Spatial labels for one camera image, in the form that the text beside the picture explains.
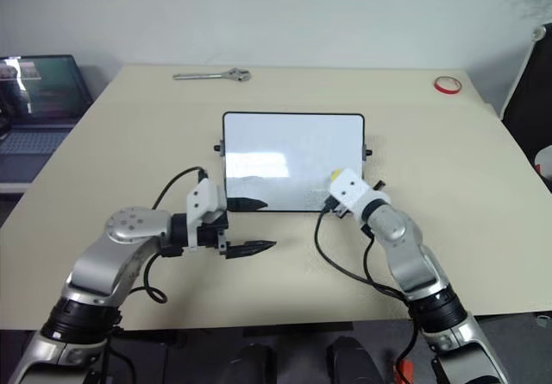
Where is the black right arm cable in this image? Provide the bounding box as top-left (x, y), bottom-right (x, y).
top-left (313, 207), bottom-right (420, 372)

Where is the dark rounded shape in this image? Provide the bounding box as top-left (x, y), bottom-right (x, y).
top-left (326, 335), bottom-right (377, 384)

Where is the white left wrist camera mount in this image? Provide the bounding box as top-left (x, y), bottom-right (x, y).
top-left (185, 178), bottom-right (229, 254)

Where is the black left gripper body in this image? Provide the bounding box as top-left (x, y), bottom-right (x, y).
top-left (195, 211), bottom-right (230, 259)

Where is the red tape roll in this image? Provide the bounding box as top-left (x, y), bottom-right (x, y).
top-left (433, 76), bottom-right (463, 97)

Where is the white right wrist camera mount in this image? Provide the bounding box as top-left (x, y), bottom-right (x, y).
top-left (328, 167), bottom-right (375, 222)

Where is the open laptop computer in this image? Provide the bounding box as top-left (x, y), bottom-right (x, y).
top-left (0, 54), bottom-right (95, 186)

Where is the black framed small whiteboard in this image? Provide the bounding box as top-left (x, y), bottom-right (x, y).
top-left (214, 111), bottom-right (373, 214)

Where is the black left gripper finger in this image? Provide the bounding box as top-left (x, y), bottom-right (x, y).
top-left (225, 240), bottom-right (278, 260)
top-left (225, 196), bottom-right (269, 213)

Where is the small red orange object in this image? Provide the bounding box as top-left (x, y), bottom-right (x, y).
top-left (392, 349), bottom-right (416, 381)

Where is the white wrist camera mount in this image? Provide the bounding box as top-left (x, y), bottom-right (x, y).
top-left (328, 167), bottom-right (375, 222)
top-left (185, 178), bottom-right (229, 254)

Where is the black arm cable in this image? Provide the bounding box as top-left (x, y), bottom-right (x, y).
top-left (136, 167), bottom-right (210, 305)
top-left (313, 207), bottom-right (420, 372)

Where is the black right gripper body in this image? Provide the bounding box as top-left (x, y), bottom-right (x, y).
top-left (323, 197), bottom-right (348, 221)

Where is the black table frame bar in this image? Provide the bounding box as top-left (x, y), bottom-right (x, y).
top-left (112, 321), bottom-right (355, 347)

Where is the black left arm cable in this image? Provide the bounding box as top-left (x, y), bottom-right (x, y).
top-left (136, 167), bottom-right (210, 305)

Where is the silver adjustable wrench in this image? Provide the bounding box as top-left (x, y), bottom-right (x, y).
top-left (172, 67), bottom-right (252, 84)

